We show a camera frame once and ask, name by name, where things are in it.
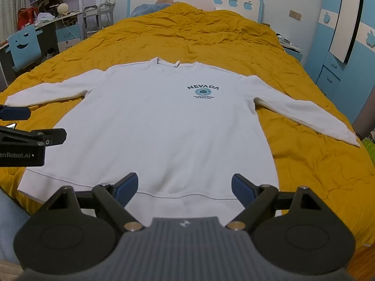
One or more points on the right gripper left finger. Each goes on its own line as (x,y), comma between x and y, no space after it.
(109,201)

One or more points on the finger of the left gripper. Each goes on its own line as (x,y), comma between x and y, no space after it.
(14,113)
(52,137)

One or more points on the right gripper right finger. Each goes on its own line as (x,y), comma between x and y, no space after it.
(260,203)

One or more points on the white Nevada sweatshirt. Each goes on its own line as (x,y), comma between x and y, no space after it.
(184,129)

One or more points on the mustard yellow quilt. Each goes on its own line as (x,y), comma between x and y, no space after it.
(341,174)

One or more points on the blue smiley chair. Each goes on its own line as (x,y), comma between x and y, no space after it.
(24,47)

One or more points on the red bag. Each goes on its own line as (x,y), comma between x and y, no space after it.
(26,16)

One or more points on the white plastic bag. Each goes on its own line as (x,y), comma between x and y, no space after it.
(44,18)

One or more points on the grey metal trolley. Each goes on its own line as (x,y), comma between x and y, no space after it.
(96,18)

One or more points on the white desk with shelves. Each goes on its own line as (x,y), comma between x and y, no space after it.
(56,24)

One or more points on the blue pillow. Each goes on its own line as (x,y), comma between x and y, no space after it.
(146,9)

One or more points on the blue bedside table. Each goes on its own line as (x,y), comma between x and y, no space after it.
(290,48)

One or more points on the blue white wardrobe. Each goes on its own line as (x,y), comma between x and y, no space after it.
(341,58)

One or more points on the beige wall socket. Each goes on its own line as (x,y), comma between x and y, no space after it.
(295,15)

